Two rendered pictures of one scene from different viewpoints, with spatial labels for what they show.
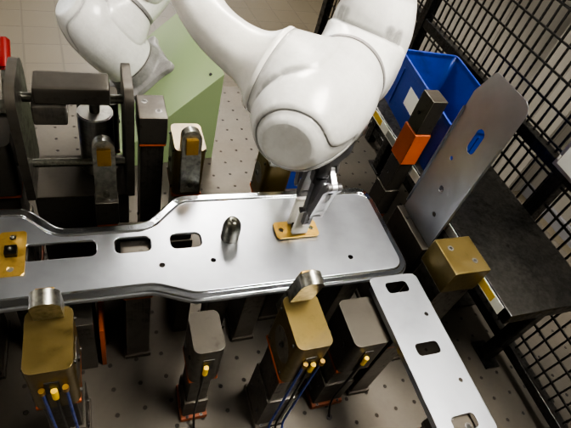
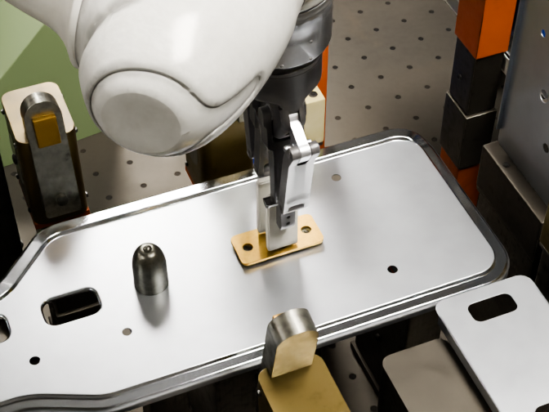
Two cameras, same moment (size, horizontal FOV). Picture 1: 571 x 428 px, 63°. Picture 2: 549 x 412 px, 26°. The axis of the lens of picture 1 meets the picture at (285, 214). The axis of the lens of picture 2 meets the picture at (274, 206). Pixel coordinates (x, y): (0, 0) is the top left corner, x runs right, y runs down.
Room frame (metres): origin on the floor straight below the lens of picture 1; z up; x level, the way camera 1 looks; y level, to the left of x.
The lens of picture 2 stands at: (-0.15, -0.14, 1.85)
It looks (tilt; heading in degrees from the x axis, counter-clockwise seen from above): 47 degrees down; 9
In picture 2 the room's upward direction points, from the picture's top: straight up
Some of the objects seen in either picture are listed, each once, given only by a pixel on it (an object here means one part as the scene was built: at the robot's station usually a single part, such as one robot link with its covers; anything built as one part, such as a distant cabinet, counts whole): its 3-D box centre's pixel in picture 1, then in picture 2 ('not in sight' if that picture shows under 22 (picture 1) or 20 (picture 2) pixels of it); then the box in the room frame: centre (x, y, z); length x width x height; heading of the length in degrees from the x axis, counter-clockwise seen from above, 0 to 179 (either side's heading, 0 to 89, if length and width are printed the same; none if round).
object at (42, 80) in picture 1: (83, 182); not in sight; (0.59, 0.39, 0.94); 0.18 x 0.13 x 0.49; 121
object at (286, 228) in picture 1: (296, 228); (277, 236); (0.60, -0.03, 1.01); 0.08 x 0.04 x 0.01; 121
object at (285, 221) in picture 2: (310, 217); (289, 212); (0.57, -0.04, 1.07); 0.03 x 0.01 x 0.05; 31
